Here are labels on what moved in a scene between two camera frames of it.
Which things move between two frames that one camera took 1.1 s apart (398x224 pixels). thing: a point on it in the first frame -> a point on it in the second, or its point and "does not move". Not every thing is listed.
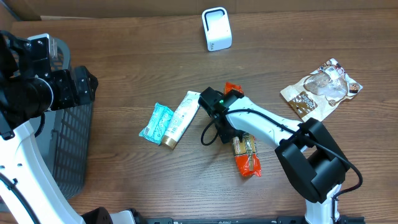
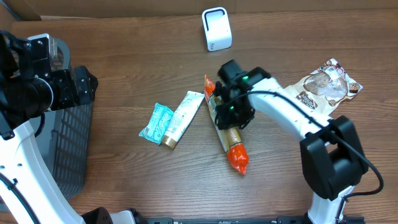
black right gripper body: [226, 134] -> [224, 112]
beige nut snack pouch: [316, 94] does not move
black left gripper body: [83, 86] does not move
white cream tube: [181, 119] does not move
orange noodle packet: [245, 146] -> [231, 138]
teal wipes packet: [158, 124] does not move
